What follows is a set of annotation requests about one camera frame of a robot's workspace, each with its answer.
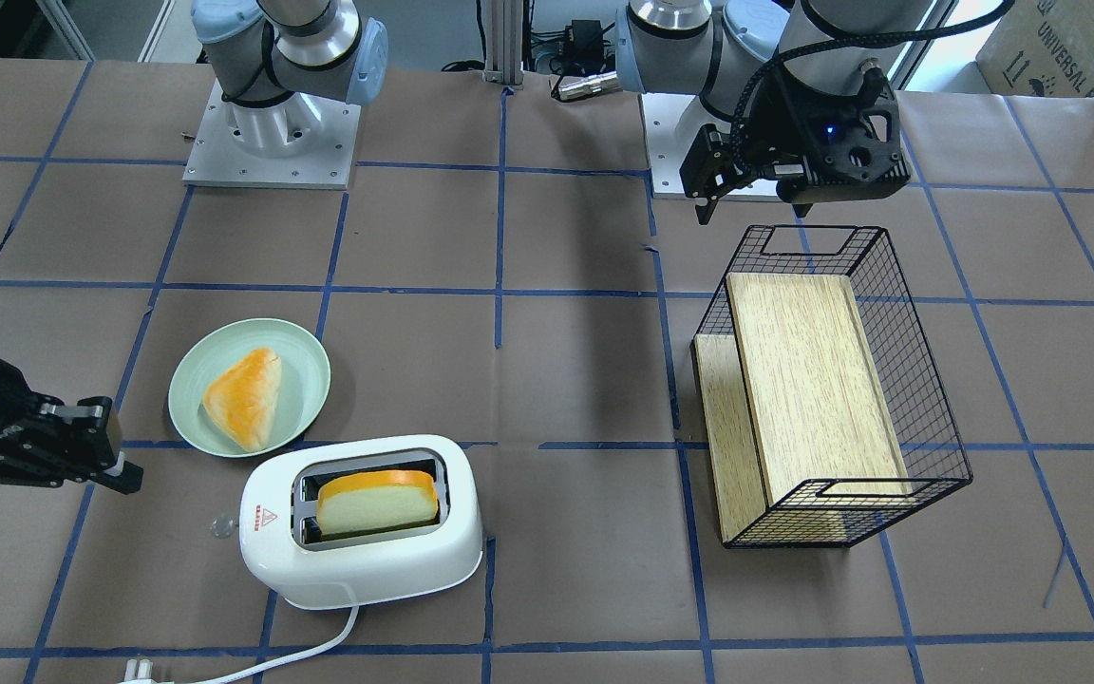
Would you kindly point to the wooden shelf board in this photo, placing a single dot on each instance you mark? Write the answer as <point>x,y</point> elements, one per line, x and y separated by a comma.
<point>802,447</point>

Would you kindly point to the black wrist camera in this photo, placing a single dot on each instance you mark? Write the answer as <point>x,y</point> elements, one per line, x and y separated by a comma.
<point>850,146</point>

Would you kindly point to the light green plate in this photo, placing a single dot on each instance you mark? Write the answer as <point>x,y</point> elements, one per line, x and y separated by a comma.
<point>304,387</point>

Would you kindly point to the triangular bread on plate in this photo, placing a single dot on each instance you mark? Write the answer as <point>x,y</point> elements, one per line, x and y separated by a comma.
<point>242,401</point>

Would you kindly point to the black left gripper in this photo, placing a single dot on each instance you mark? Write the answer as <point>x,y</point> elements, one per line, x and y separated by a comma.
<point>787,122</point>

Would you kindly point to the aluminium frame post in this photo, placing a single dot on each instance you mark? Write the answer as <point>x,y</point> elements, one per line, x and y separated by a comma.
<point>503,34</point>

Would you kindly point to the bread slice in toaster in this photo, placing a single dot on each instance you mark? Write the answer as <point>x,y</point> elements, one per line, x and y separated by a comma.
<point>363,502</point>

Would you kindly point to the black power adapter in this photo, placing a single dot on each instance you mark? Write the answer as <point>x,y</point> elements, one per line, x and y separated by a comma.
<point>584,43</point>

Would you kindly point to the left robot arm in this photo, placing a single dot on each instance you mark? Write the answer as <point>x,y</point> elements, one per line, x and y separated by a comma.
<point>795,93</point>

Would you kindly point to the black wire basket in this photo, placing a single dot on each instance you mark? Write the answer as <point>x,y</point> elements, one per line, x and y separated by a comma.
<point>929,442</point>

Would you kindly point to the white toaster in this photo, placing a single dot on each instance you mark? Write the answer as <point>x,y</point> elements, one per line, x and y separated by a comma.
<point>283,547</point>

